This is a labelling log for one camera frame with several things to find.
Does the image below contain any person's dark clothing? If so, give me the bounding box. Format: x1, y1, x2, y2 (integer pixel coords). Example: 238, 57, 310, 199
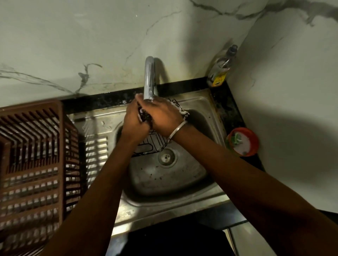
105, 216, 236, 256

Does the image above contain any orange round container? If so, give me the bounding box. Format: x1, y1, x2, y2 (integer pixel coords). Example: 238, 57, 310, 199
225, 127, 259, 158

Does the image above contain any person's right hand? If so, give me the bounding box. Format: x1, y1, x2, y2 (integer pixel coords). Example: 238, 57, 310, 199
135, 93, 188, 137

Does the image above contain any black wire rack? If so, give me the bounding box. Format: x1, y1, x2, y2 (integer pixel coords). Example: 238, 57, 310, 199
131, 98, 190, 158

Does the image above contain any chrome faucet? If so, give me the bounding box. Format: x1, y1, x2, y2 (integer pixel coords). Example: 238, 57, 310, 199
143, 56, 159, 102

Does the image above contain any clear dish soap bottle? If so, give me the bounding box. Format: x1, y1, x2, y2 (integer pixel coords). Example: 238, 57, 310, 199
207, 44, 239, 88

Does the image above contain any silver bracelet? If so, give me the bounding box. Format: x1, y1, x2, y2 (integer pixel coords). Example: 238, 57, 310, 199
167, 120, 188, 143

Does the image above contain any brown plastic dish basket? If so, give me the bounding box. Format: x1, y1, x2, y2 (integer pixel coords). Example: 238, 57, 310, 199
0, 100, 81, 256

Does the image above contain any person's left forearm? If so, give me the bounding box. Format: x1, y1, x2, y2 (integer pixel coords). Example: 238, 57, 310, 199
41, 140, 138, 256

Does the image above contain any person's right forearm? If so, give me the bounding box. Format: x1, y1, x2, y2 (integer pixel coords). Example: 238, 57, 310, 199
171, 124, 338, 256

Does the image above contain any stainless steel sink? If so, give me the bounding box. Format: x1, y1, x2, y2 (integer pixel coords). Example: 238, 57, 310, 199
67, 88, 232, 237

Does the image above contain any person's left hand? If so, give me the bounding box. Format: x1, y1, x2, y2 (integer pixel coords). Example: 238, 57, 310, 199
120, 99, 152, 146

